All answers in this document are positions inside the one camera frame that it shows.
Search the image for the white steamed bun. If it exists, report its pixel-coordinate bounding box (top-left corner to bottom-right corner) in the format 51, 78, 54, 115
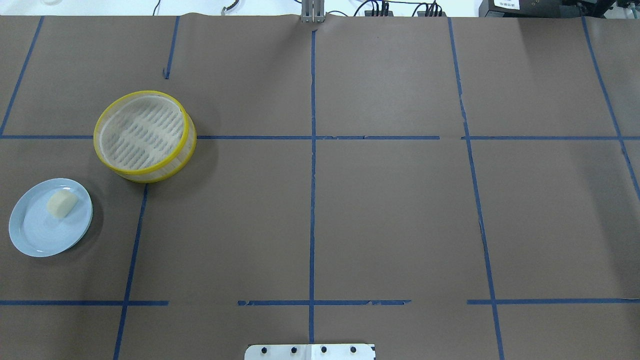
46, 189, 78, 219

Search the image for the yellow rimmed bamboo steamer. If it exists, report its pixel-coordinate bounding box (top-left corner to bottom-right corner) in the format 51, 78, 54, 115
93, 90, 197, 183

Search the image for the light blue plate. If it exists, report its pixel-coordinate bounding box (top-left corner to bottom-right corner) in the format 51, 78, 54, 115
7, 178, 93, 257

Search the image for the aluminium frame post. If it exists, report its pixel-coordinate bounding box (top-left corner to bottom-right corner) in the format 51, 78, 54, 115
299, 0, 326, 24

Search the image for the white mounting base plate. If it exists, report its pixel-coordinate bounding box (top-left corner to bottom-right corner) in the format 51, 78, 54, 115
244, 343, 377, 360

